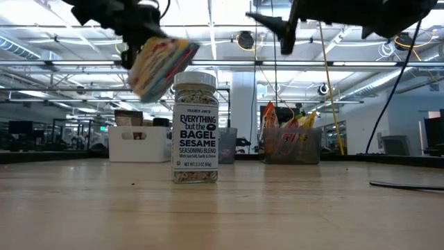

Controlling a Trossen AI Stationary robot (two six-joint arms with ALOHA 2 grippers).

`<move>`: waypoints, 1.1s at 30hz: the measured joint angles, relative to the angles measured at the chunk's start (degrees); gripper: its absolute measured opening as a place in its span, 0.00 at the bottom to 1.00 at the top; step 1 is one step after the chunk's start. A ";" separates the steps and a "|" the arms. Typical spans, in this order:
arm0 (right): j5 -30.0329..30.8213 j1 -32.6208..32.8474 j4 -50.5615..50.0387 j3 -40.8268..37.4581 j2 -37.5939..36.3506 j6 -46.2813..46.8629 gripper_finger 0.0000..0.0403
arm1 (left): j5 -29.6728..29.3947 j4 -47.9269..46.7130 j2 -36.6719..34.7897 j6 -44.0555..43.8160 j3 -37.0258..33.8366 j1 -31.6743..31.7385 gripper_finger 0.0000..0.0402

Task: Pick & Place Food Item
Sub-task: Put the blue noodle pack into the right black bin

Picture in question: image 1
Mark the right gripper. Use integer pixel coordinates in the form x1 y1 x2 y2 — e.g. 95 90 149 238
244 0 369 40

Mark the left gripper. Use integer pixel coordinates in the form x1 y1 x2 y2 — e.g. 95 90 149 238
113 2 169 71

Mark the yellow red ramen packet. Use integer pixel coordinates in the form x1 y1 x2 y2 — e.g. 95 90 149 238
127 37 201 104

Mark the brown spice packet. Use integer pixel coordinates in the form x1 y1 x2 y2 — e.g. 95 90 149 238
114 110 144 126

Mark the pink green ramen packet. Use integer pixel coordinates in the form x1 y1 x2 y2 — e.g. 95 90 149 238
280 113 303 150

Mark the bagel seasoning jar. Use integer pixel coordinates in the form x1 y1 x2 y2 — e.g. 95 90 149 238
172 71 219 184

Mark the white plastic bin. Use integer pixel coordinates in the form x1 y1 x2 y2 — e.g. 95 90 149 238
108 125 173 163

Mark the grey plastic bin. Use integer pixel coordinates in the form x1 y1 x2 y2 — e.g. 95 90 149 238
262 126 322 165
218 127 238 164

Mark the grey background chair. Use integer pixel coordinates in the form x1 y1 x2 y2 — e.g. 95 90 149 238
380 135 412 156

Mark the black desk device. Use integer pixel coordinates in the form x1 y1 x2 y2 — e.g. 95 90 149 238
423 109 444 157

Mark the dark metal spoon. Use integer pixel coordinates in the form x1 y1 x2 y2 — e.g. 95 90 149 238
369 180 444 192

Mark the yellow cable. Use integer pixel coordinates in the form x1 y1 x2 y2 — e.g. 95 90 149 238
318 22 345 156

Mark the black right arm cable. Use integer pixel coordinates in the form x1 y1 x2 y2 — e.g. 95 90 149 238
366 20 422 154

